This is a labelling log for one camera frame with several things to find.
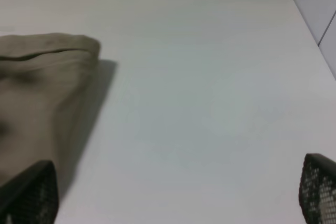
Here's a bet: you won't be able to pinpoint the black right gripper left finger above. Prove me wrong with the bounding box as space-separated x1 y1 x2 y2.
1 161 59 223

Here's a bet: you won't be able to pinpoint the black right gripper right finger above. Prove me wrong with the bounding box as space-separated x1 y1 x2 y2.
298 153 335 224

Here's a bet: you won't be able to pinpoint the khaki shorts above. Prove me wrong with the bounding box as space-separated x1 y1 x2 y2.
1 33 100 184

